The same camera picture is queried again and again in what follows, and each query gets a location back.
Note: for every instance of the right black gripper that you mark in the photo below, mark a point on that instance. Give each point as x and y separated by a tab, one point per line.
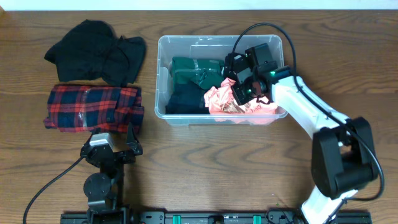
242	96

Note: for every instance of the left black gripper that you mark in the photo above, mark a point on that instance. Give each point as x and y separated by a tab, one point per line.
115	155

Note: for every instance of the dark green garment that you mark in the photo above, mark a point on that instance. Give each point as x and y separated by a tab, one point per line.
205	73

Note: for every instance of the pink shirt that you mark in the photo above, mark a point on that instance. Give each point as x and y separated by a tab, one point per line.
221	102

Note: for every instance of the dark navy garment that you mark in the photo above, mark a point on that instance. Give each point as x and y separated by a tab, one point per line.
187	99

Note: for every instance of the black garment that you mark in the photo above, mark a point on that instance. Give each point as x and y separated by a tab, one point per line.
91	50

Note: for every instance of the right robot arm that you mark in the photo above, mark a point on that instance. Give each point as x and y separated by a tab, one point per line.
343	156

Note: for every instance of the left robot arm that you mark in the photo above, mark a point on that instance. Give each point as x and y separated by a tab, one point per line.
104	189

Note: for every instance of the clear plastic storage bin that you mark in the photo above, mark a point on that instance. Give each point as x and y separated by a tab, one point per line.
197	46

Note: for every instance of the red navy plaid shirt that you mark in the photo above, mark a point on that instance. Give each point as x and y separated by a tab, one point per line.
78	108

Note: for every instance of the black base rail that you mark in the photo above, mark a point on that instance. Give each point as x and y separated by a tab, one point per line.
274	216

